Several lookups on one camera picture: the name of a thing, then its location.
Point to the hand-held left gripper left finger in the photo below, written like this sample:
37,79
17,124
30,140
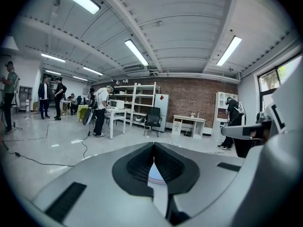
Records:
99,193

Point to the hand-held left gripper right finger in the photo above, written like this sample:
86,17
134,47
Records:
213,178

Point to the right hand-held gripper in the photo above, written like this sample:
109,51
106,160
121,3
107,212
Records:
291,103

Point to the blue big plate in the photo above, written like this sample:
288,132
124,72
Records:
156,174

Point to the tall white cabinet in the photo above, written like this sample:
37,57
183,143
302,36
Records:
221,98

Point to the black framed window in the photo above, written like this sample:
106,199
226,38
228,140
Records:
268,79

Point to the white low desk with drawers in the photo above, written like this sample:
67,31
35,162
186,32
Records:
176,126

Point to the black white oval disc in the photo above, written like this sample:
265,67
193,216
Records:
87,117

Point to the white fridge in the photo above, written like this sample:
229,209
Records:
163,112

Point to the white rice cooker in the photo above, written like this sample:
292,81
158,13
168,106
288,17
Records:
139,119

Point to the yellow-green chair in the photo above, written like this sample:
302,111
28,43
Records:
81,111

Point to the white microwave oven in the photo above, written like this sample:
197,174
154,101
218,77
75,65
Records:
117,104

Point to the white shelving rack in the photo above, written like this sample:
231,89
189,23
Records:
135,98

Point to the ceiling air conditioner unit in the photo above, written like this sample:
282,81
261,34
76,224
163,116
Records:
136,70

